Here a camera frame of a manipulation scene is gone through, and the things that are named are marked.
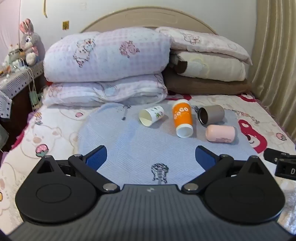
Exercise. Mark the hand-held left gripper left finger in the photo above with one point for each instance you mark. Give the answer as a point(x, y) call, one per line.
point(98, 158)

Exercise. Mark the orange paper cup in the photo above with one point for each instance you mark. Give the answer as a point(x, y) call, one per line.
point(182, 115)

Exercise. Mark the pink mosquito net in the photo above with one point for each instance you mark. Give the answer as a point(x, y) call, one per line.
point(9, 25)

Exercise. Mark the beige curtain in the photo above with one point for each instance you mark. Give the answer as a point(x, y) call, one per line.
point(275, 58)

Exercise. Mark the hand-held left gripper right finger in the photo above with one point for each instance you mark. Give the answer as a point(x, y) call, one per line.
point(204, 158)

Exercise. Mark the grey cup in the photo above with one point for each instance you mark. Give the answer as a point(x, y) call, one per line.
point(215, 113)

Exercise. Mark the white printed paper cup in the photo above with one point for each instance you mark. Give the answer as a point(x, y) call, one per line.
point(155, 113)

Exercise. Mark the dotted nightstand cloth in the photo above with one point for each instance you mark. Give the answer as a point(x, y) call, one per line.
point(13, 83)

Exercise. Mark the dark wooden nightstand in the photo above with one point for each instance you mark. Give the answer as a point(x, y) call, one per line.
point(20, 109)

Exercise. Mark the beige wooden headboard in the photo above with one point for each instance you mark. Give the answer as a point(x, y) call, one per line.
point(148, 17)

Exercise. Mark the grey plush rabbit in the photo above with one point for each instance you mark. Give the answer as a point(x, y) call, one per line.
point(30, 44)

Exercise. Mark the yellow hanging ribbon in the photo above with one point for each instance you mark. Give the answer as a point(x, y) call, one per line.
point(44, 8)

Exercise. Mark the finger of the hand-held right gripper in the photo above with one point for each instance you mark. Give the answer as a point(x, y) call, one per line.
point(272, 154)

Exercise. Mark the brown pillow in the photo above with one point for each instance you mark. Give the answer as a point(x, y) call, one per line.
point(203, 87)

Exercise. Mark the light blue quilted mat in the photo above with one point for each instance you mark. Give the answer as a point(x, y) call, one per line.
point(138, 148)

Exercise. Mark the yellow wall sticker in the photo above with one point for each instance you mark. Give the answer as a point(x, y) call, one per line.
point(65, 25)

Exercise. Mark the pink cup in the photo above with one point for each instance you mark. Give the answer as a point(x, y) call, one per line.
point(222, 133)

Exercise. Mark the cream folded blanket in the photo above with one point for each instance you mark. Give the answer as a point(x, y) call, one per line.
point(215, 67)

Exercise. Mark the pink checked folded quilt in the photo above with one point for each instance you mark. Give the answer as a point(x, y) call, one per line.
point(104, 58)

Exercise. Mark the pink printed pillow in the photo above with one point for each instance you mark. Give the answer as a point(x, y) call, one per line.
point(208, 41)

